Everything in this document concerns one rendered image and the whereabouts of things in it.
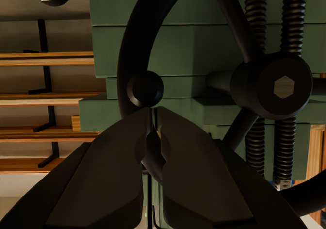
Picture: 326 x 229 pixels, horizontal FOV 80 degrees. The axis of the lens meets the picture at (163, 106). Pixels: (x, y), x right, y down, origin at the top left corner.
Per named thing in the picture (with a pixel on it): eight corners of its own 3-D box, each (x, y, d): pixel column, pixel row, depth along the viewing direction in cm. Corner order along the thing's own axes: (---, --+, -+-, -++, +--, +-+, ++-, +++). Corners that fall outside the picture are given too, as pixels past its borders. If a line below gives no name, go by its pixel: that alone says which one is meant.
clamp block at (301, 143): (315, 122, 28) (309, 180, 30) (264, 107, 42) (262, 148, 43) (213, 125, 28) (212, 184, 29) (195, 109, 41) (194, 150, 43)
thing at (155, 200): (157, 169, 74) (158, 205, 77) (157, 159, 83) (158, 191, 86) (135, 170, 74) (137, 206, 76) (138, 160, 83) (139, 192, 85)
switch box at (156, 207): (158, 194, 87) (159, 226, 89) (158, 182, 97) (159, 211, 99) (144, 195, 87) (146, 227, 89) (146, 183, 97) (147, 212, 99)
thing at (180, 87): (320, 73, 37) (317, 94, 37) (261, 73, 57) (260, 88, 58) (105, 77, 36) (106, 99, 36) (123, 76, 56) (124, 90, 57)
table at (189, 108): (471, 98, 28) (462, 138, 29) (309, 86, 59) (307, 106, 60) (47, 109, 27) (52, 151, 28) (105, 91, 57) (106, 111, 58)
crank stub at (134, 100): (165, 69, 12) (165, 110, 12) (162, 71, 17) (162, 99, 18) (123, 69, 12) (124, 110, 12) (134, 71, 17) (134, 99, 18)
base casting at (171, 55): (338, 22, 35) (332, 73, 37) (226, 55, 92) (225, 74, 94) (88, 25, 34) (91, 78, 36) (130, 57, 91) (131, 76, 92)
